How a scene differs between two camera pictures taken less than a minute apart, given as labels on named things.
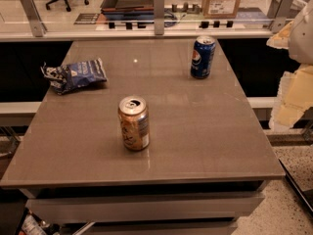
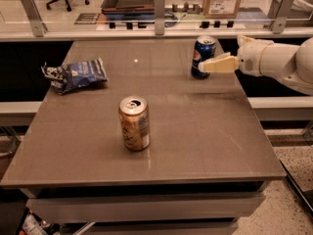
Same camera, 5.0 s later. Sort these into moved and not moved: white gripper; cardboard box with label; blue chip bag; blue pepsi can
Moved: white gripper
Not moved: blue pepsi can; blue chip bag; cardboard box with label
